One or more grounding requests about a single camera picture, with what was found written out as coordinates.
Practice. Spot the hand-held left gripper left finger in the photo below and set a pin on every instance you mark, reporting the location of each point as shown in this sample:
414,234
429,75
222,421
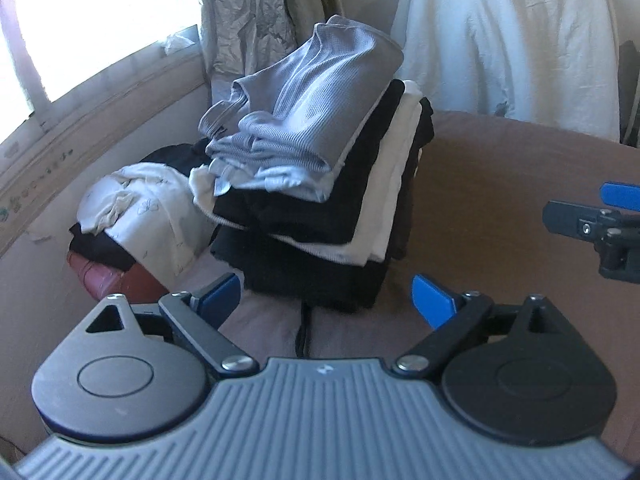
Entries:
220,295

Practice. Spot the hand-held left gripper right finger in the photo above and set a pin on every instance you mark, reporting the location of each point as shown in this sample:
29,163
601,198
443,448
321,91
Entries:
432,302

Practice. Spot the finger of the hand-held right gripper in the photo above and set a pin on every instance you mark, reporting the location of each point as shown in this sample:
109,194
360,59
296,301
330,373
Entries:
622,194
565,217

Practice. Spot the grey ribbed shirt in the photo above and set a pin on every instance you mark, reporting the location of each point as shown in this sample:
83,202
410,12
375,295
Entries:
325,100

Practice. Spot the stack of folded clothes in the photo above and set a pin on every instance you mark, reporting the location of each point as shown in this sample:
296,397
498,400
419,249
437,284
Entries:
310,220

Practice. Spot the white floral cloth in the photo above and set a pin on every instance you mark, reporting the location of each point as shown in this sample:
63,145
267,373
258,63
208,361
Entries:
150,210

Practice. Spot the red suitcase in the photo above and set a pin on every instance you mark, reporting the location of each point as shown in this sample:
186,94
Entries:
105,280

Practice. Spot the black cloth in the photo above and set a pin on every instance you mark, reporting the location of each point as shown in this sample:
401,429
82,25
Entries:
100,250

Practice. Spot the white hanging garment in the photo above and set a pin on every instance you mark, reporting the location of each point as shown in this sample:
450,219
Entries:
500,35

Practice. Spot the crinkled grey curtain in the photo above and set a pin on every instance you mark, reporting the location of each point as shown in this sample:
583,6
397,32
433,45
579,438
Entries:
240,10

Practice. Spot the window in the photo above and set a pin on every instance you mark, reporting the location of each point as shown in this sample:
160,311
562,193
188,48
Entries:
100,10

